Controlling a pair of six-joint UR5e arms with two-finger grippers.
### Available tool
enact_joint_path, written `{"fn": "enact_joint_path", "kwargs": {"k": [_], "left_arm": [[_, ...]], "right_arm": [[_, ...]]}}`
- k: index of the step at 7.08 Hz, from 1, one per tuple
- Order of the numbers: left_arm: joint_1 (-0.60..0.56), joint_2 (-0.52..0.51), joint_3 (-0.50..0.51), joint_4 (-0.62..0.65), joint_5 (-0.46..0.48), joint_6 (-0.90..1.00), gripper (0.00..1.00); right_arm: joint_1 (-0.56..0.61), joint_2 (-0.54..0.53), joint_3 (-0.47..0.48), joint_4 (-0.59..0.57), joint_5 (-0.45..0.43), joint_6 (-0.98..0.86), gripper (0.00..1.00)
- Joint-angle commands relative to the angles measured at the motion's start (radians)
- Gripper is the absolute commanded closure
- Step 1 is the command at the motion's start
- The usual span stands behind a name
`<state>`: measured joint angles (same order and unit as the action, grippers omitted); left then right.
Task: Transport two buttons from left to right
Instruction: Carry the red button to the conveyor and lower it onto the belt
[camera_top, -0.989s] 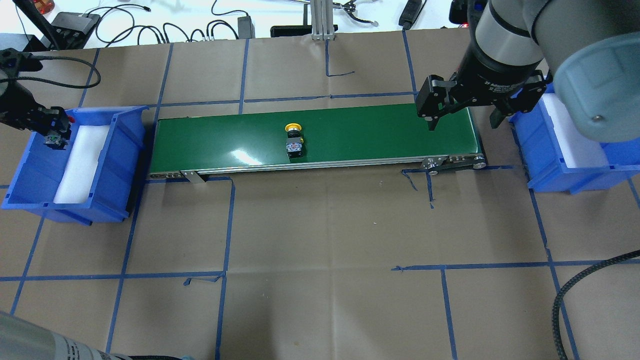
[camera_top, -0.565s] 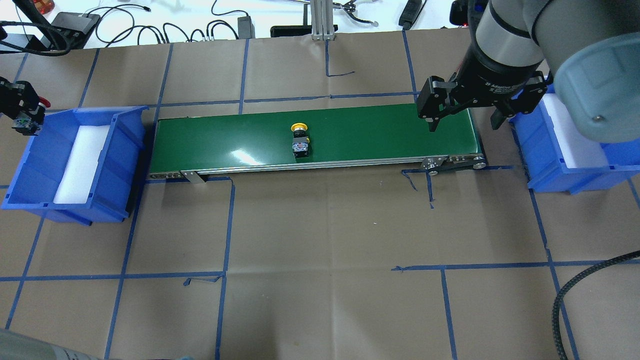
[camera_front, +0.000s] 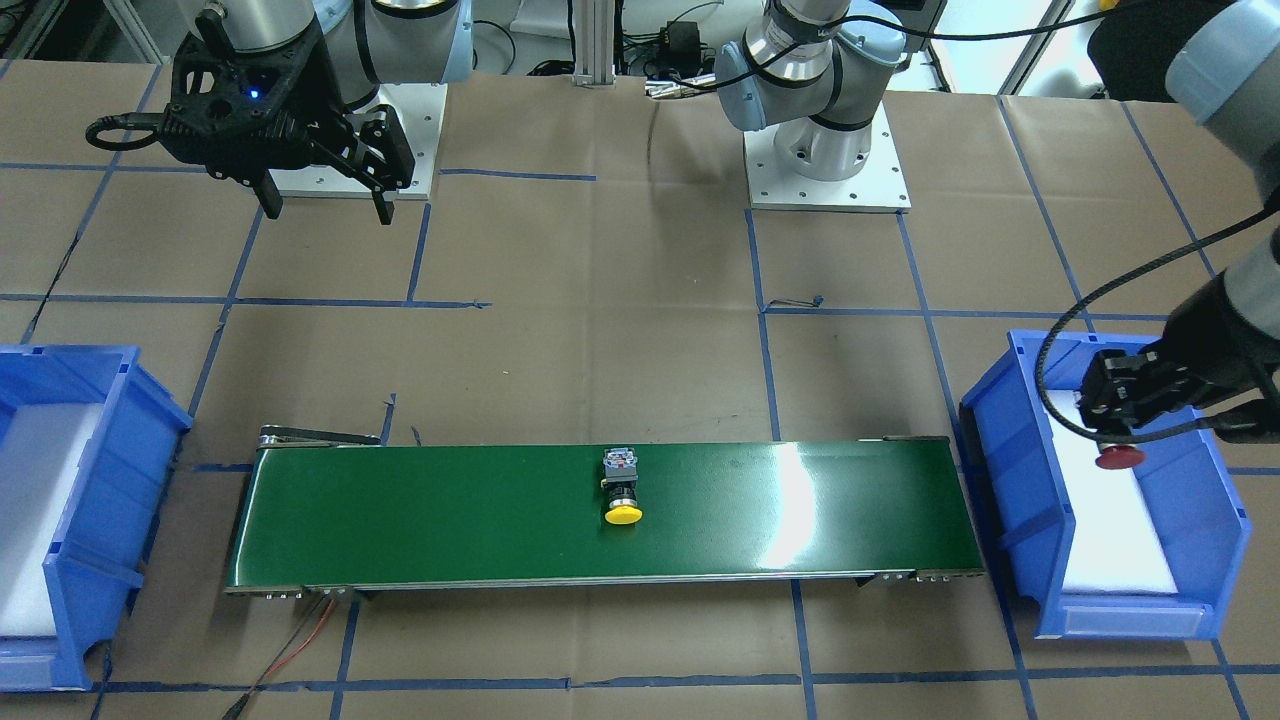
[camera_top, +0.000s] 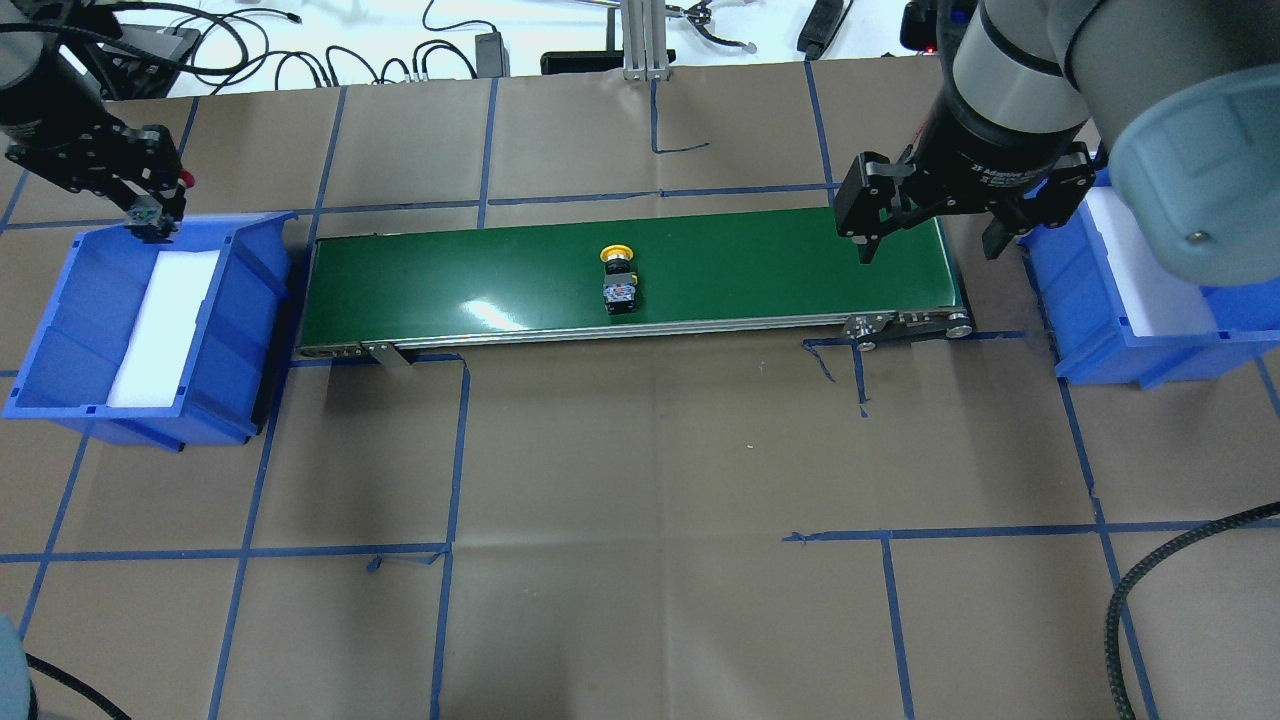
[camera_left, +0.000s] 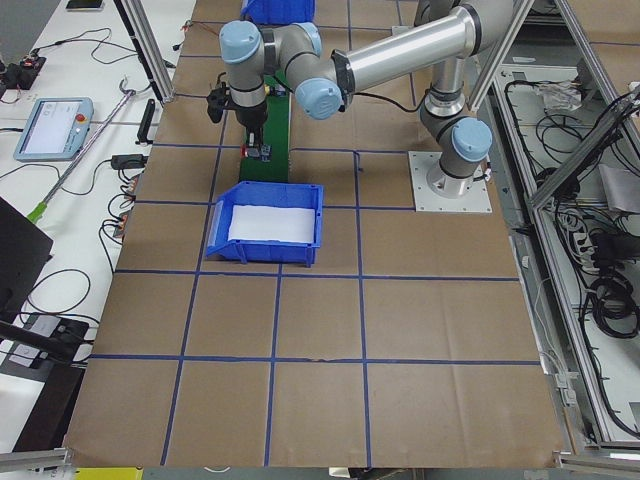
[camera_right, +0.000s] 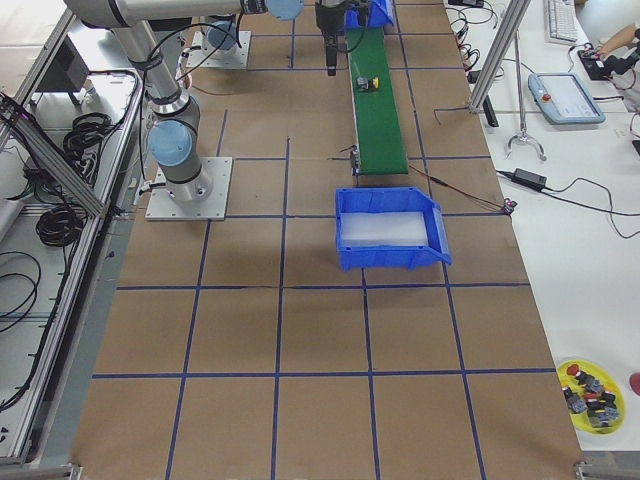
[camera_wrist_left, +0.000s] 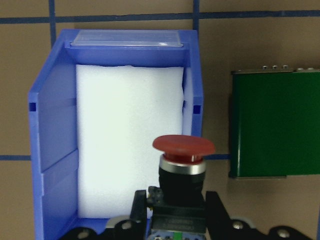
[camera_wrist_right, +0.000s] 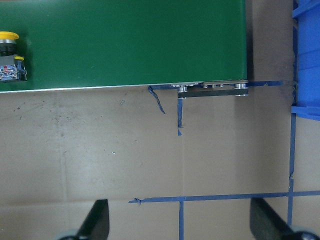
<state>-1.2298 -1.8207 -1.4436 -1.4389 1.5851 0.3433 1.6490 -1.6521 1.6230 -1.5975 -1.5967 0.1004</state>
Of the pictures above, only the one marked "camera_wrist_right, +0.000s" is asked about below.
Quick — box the green conveyor belt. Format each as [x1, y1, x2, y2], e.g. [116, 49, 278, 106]
[0, 0, 247, 93]

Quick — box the yellow push button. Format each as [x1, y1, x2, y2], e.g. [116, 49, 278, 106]
[0, 31, 27, 83]

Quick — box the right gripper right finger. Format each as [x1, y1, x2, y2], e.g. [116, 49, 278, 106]
[249, 197, 295, 240]

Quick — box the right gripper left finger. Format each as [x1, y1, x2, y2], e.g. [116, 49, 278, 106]
[76, 199, 110, 240]

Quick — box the right blue bin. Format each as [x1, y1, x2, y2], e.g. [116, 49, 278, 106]
[292, 0, 320, 121]

